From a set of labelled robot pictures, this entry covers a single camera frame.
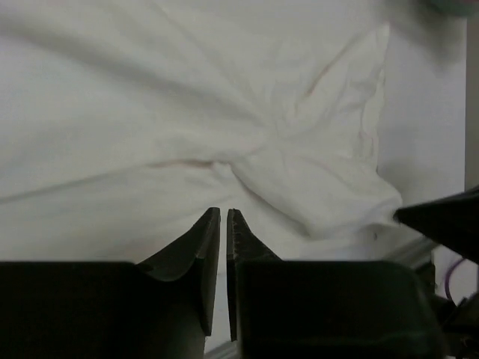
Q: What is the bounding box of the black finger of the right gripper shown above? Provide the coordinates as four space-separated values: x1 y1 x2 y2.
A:
394 187 479 262

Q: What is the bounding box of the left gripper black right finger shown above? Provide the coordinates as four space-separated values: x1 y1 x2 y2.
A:
227 209 447 358

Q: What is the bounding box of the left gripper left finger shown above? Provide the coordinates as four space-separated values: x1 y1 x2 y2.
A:
1 208 221 358

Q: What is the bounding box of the white t shirt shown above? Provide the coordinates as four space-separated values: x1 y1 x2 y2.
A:
1 1 402 260

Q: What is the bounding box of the aluminium rail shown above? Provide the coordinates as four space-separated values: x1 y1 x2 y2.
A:
388 237 438 269

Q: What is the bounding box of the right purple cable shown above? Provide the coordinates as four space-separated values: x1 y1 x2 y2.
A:
443 257 469 300

